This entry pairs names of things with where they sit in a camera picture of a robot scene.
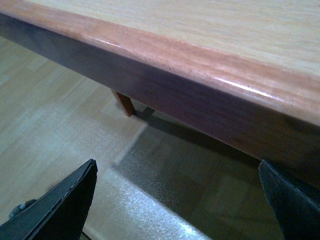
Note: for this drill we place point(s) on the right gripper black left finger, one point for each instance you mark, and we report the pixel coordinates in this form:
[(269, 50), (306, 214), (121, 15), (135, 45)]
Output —
[(61, 213)]

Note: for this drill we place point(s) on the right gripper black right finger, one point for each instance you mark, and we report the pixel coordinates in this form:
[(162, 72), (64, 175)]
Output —
[(295, 203)]

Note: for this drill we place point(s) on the clear plastic floor mat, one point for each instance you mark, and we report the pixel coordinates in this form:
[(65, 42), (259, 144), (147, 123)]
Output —
[(179, 184)]

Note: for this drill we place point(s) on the wooden desk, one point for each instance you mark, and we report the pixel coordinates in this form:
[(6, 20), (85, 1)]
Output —
[(246, 72)]

